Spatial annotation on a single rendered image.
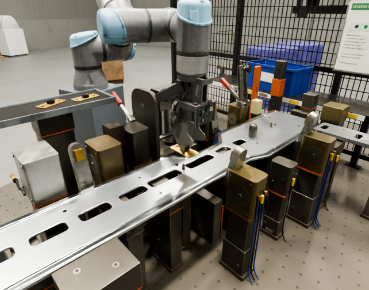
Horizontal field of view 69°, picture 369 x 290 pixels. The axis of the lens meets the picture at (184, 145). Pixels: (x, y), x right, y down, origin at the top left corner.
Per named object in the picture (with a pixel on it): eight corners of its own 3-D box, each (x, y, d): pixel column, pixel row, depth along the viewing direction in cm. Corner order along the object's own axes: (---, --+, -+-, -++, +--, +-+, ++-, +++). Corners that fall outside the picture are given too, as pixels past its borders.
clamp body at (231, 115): (233, 180, 127) (239, 108, 111) (217, 172, 133) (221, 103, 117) (241, 175, 131) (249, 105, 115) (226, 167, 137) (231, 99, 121)
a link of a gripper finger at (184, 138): (187, 160, 69) (190, 127, 66) (172, 152, 73) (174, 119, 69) (196, 157, 71) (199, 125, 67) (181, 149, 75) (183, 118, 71)
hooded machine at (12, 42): (20, 53, 983) (11, 15, 927) (30, 55, 956) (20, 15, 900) (0, 56, 929) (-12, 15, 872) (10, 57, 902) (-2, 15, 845)
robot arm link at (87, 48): (71, 63, 120) (65, 30, 114) (102, 61, 126) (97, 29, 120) (75, 68, 111) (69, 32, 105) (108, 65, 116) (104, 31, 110)
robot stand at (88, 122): (74, 167, 137) (57, 88, 120) (103, 151, 153) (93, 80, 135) (102, 178, 128) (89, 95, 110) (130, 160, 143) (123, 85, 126)
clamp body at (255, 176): (249, 290, 77) (265, 189, 62) (218, 264, 85) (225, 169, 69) (262, 276, 81) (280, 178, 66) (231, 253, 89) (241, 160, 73)
